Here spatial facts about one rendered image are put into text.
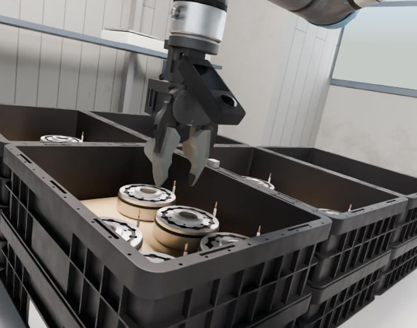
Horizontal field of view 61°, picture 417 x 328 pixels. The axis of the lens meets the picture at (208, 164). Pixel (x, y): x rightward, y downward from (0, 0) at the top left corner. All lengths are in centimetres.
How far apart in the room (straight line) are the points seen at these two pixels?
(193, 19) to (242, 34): 253
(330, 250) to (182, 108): 29
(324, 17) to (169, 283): 40
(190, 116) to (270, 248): 22
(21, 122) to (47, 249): 60
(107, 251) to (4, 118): 73
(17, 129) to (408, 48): 272
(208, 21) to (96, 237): 31
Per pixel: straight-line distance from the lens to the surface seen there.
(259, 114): 277
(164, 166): 51
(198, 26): 50
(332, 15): 54
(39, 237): 50
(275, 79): 273
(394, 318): 83
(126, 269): 31
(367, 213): 59
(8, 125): 102
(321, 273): 56
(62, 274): 44
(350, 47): 332
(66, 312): 43
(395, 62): 314
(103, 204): 67
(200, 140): 53
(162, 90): 52
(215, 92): 46
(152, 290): 30
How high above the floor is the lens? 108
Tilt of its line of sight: 13 degrees down
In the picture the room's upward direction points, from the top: 11 degrees clockwise
